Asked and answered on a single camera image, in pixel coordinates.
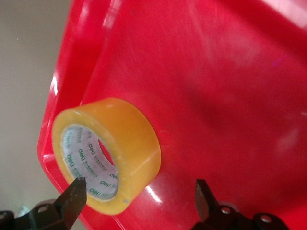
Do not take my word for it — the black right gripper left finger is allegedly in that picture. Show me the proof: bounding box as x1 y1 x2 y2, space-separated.
0 177 87 230

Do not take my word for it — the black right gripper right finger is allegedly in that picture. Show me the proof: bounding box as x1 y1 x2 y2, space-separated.
191 178 289 230

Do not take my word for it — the yellow packing tape roll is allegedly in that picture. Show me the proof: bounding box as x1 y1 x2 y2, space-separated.
51 97 162 215

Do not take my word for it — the empty red plastic tray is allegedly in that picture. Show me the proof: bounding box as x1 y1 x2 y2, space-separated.
36 0 307 230

